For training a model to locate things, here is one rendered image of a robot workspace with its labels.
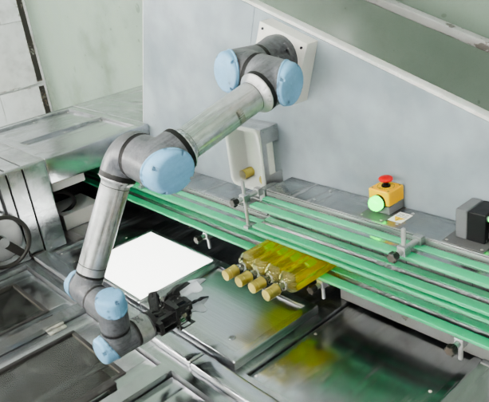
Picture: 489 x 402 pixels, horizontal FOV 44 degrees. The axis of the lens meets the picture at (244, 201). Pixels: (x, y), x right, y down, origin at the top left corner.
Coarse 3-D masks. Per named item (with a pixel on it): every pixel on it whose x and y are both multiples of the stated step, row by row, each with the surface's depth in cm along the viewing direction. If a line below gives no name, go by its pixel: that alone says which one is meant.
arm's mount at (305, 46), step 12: (264, 24) 183; (276, 24) 183; (264, 36) 184; (288, 36) 177; (300, 36) 177; (300, 48) 175; (312, 48) 176; (300, 60) 177; (312, 60) 179; (300, 96) 184
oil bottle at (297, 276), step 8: (312, 256) 180; (296, 264) 177; (304, 264) 176; (312, 264) 176; (320, 264) 178; (328, 264) 180; (288, 272) 173; (296, 272) 173; (304, 272) 174; (312, 272) 176; (320, 272) 179; (280, 280) 173; (288, 280) 171; (296, 280) 172; (304, 280) 174; (312, 280) 177; (288, 288) 172; (296, 288) 173
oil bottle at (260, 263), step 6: (276, 246) 188; (282, 246) 187; (270, 252) 185; (276, 252) 185; (282, 252) 184; (258, 258) 182; (264, 258) 182; (270, 258) 181; (276, 258) 182; (252, 264) 182; (258, 264) 180; (264, 264) 180; (258, 270) 180; (264, 270) 180; (258, 276) 181
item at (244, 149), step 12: (240, 132) 213; (252, 132) 199; (228, 144) 211; (240, 144) 214; (252, 144) 212; (228, 156) 213; (240, 156) 216; (252, 156) 215; (240, 168) 217; (240, 180) 216; (252, 180) 214; (264, 180) 204
